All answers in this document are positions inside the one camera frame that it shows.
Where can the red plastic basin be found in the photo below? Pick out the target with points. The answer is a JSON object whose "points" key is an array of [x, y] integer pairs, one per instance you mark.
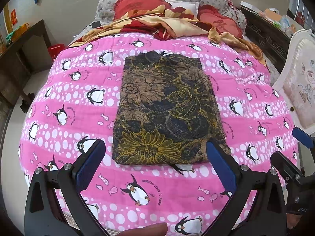
{"points": [[54, 50]]}

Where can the red pillow right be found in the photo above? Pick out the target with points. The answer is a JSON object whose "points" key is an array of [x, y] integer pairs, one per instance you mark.
{"points": [[209, 14]]}

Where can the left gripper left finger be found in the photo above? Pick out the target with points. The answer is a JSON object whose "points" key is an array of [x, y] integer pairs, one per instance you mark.
{"points": [[43, 214]]}

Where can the pink penguin quilt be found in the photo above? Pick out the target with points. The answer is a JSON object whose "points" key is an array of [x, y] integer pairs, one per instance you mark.
{"points": [[79, 102]]}

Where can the red pillow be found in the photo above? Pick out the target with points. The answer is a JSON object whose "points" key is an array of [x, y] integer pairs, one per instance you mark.
{"points": [[121, 7], [209, 14]]}

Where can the left hand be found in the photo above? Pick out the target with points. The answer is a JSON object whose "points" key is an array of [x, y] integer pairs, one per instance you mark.
{"points": [[159, 229]]}

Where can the dark wooden desk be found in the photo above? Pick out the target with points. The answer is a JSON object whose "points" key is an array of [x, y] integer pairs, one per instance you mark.
{"points": [[27, 55]]}

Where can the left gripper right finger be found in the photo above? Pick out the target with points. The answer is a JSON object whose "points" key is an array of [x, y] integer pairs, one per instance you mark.
{"points": [[256, 206]]}

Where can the white small pillow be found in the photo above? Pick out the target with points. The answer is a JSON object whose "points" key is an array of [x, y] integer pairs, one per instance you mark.
{"points": [[192, 6]]}

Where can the red gold blanket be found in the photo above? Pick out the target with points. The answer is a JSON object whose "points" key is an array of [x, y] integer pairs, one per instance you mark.
{"points": [[166, 24]]}

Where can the brown floral patterned garment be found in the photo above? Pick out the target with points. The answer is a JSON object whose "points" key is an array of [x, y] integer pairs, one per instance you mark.
{"points": [[167, 112]]}

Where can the dark wooden nightstand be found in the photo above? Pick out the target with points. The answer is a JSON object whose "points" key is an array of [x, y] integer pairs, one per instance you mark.
{"points": [[272, 41]]}

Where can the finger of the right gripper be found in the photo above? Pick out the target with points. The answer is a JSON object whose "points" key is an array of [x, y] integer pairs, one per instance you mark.
{"points": [[303, 137]]}

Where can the red pillow left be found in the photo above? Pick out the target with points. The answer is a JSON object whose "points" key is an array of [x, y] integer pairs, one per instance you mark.
{"points": [[121, 7]]}

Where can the white cushioned chair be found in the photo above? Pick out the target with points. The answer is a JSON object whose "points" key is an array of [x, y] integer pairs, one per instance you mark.
{"points": [[296, 81]]}

